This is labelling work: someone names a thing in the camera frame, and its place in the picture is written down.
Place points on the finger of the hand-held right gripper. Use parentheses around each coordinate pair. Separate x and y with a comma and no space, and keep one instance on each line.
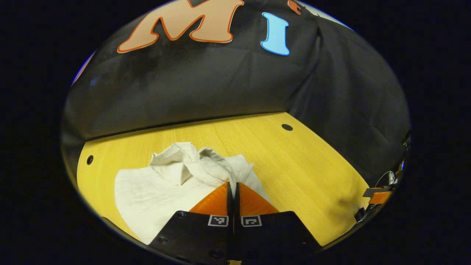
(381,197)

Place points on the white jeans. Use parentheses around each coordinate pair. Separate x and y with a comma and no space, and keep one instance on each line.
(154,191)

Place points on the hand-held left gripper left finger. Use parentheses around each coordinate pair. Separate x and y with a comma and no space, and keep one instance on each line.
(198,235)

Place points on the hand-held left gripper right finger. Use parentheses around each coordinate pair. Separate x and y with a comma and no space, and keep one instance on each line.
(268,235)

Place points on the black backdrop cloth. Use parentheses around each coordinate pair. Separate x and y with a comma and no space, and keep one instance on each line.
(220,81)

